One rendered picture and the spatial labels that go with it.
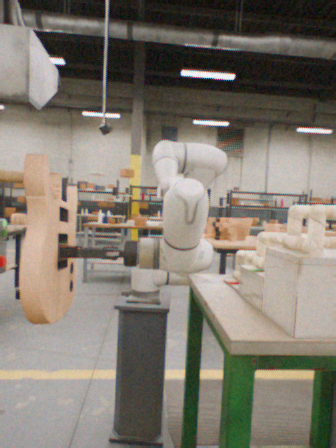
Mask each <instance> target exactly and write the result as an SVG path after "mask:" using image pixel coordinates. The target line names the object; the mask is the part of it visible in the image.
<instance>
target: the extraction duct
mask: <svg viewBox="0 0 336 448"><path fill-rule="evenodd" d="M21 14H22V18H23V22H24V24H25V27H28V28H31V29H35V30H43V31H51V32H60V33H65V30H64V24H63V15H60V14H51V13H43V12H38V11H37V12H32V11H24V10H21ZM105 24H106V20H105V19H96V18H87V17H77V16H69V15H65V25H66V30H67V33H69V34H81V35H94V36H105ZM108 25H109V37H115V38H124V39H128V40H129V39H130V40H143V41H152V42H162V43H171V44H180V45H190V46H199V47H208V48H214V49H216V48H217V49H236V48H237V44H238V36H239V34H238V33H229V32H221V31H215V30H213V31H211V30H203V29H194V28H184V27H176V26H167V25H149V24H141V23H133V22H122V21H113V20H108ZM237 50H246V51H253V52H261V53H270V54H280V55H289V56H298V55H299V56H307V57H317V58H327V59H331V60H333V59H336V38H325V37H317V36H307V35H299V34H290V33H281V32H276V33H272V32H269V33H265V34H259V35H258V34H255V35H248V34H240V42H239V46H238V48H237Z"/></svg>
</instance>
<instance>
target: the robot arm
mask: <svg viewBox="0 0 336 448"><path fill-rule="evenodd" d="M226 164H227V158H226V155H225V153H224V152H223V151H222V150H220V149H218V148H217V147H213V146H210V145H205V144H197V143H176V142H172V141H168V140H163V141H161V142H159V143H158V144H157V146H156V147H155V148H154V150H153V168H154V171H155V174H156V176H157V178H158V179H159V182H160V185H161V188H162V189H163V192H164V193H165V195H164V198H163V239H140V242H138V240H125V242H124V249H119V248H118V246H112V247H102V248H90V247H87V248H86V247H84V248H83V247H78V246H67V247H60V254H59V258H63V259H102V260H105V259H111V260H117V259H118V258H123V265H124V266H125V267H133V268H132V290H122V296H124V297H129V298H127V299H126V302H127V303H145V304H155V305H161V304H162V301H161V299H162V296H163V292H161V291H160V287H161V286H164V285H171V286H189V285H190V284H189V282H188V280H187V279H188V274H206V269H208V268H209V267H210V266H211V264H212V261H213V247H212V245H211V244H210V243H209V242H208V241H206V240H204V239H201V238H202V236H203V231H204V229H205V225H206V221H207V217H208V211H209V198H208V194H207V188H208V187H209V186H210V185H211V184H212V182H213V179H214V178H215V177H219V176H220V175H222V174H223V173H224V170H225V168H226ZM178 174H183V177H184V179H183V178H181V177H177V175H178Z"/></svg>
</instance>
